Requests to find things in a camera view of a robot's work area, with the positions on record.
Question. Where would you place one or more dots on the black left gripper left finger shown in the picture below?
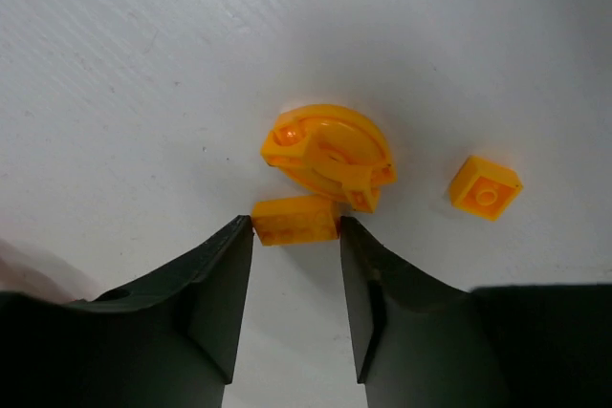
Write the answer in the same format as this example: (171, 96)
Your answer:
(166, 339)

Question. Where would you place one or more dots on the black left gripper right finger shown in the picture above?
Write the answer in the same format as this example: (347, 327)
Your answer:
(418, 342)

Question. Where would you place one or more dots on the small orange square lego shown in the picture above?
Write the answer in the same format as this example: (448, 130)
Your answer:
(484, 188)

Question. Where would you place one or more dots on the orange 1x3 lego plate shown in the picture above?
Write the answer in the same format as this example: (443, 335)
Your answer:
(296, 220)

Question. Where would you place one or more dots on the orange lego pile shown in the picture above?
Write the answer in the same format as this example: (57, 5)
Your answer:
(333, 151)

